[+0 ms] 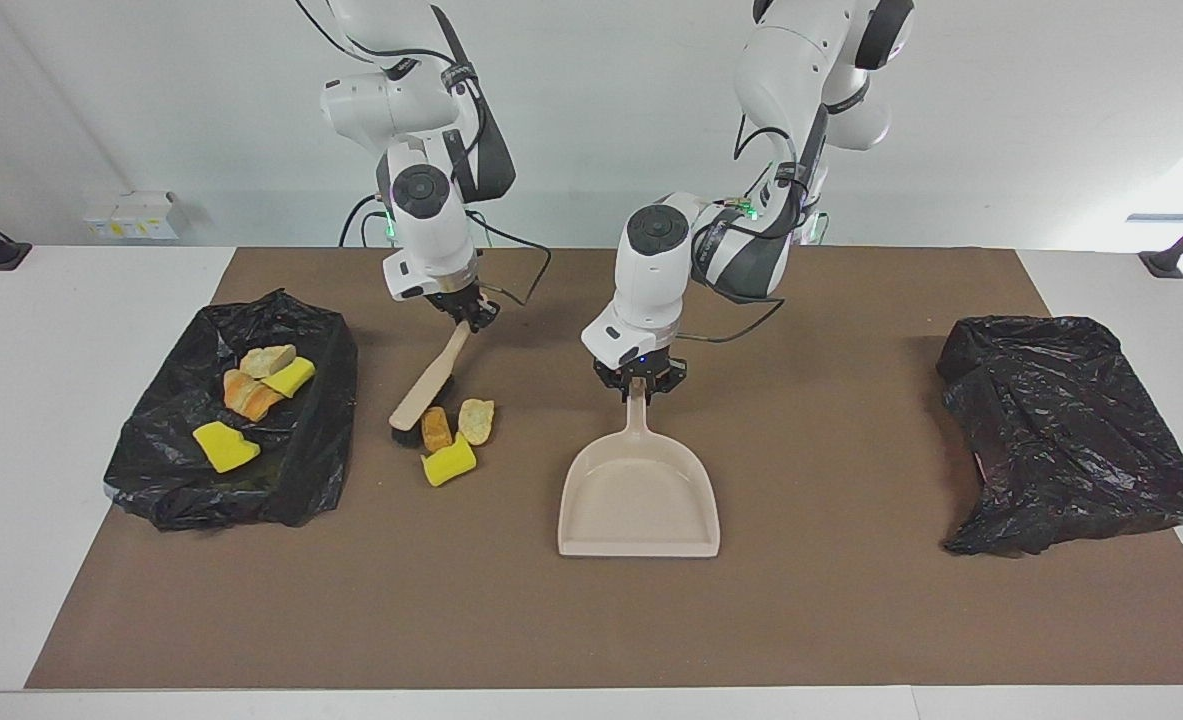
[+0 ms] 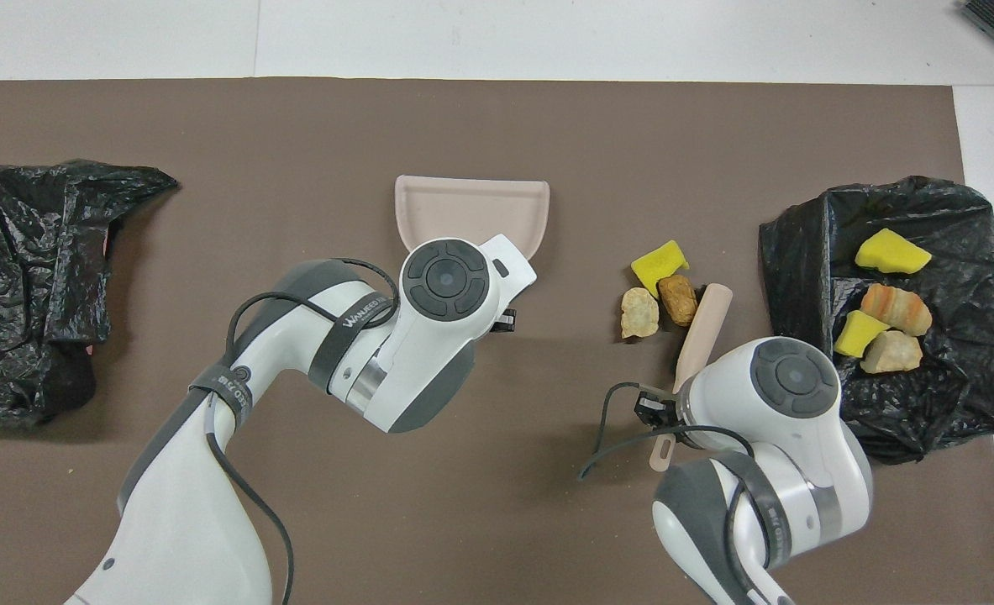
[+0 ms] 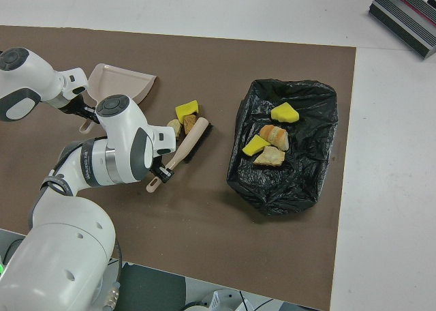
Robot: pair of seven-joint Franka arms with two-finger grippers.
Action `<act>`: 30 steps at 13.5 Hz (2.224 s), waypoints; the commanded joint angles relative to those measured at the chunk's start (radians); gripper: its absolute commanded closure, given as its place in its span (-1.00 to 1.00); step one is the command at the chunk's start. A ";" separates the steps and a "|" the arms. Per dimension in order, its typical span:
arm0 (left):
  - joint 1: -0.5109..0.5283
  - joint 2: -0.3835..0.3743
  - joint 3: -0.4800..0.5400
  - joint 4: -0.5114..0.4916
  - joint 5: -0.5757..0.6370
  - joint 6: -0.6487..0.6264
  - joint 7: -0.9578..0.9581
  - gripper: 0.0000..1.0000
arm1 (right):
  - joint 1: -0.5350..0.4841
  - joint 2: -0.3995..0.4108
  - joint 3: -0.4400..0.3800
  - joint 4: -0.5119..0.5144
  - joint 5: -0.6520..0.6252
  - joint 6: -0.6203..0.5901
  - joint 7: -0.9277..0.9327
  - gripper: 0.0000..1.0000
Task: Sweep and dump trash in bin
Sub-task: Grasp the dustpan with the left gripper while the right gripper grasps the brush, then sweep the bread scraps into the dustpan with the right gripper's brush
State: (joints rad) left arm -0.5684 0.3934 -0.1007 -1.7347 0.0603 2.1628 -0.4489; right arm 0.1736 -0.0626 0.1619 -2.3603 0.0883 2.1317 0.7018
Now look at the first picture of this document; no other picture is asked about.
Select boxy black bag lined bin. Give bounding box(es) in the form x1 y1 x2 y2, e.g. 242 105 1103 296
103 289 359 532

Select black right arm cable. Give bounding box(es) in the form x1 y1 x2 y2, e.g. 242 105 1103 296
296 0 552 306

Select green and yellow sponge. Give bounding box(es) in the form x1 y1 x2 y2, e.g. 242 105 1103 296
261 357 317 398

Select white wall socket box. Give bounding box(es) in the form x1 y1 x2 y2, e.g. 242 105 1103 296
83 191 190 241

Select black right base cable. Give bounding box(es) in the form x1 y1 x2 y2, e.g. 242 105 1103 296
339 193 390 248

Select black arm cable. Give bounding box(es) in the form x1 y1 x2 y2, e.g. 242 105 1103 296
296 0 552 306
676 110 832 346

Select pale bread chunk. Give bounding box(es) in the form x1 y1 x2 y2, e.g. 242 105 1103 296
458 398 496 447
240 345 297 379

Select beige plastic dustpan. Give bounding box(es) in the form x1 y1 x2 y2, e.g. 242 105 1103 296
558 378 721 558

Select beige hand brush black bristles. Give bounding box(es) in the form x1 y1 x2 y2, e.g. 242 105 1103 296
388 320 474 446

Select orange crust bread chunk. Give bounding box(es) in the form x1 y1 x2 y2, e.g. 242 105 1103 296
223 369 284 421

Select brown table mat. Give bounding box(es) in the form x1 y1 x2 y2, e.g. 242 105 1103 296
24 247 1183 689

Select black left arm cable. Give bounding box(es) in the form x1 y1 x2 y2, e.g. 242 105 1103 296
676 110 832 346

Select crumpled black bag lined bin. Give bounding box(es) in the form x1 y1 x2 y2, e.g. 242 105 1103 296
936 315 1183 557

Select notched yellow sponge piece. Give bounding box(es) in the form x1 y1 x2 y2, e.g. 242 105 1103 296
193 421 261 473

